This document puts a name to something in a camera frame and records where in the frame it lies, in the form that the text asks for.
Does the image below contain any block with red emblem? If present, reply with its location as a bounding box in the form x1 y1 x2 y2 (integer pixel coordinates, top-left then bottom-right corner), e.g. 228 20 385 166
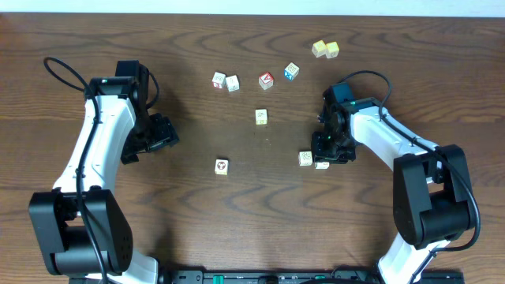
215 159 229 175

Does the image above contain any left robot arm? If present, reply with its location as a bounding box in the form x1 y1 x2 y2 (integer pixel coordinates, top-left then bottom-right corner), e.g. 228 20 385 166
28 60 179 283

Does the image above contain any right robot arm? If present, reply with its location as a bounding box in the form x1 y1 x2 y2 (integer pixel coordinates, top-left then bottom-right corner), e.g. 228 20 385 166
312 82 480 283

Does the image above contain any yellow block centre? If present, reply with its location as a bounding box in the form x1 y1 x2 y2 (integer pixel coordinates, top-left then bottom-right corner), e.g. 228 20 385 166
255 109 268 125

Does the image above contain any blue and white block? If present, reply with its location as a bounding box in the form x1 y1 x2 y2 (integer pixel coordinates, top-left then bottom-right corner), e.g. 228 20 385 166
284 62 300 80

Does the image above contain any white block red side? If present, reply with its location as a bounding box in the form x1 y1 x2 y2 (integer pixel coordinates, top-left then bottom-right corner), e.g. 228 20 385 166
211 72 226 89

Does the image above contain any red letter A block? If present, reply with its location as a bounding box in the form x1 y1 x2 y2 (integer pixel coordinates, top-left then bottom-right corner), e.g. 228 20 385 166
259 72 275 90

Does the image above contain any plain white block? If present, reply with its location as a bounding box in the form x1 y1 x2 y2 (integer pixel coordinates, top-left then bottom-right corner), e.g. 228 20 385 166
226 75 240 92

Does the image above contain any bright yellow block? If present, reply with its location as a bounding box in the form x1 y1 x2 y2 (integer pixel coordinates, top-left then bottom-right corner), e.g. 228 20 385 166
325 42 340 59

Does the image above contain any pale yellow block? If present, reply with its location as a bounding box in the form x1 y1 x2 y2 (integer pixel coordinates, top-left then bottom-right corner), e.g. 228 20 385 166
312 40 327 58

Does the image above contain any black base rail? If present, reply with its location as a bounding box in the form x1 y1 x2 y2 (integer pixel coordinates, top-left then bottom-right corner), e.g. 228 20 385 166
157 269 466 284

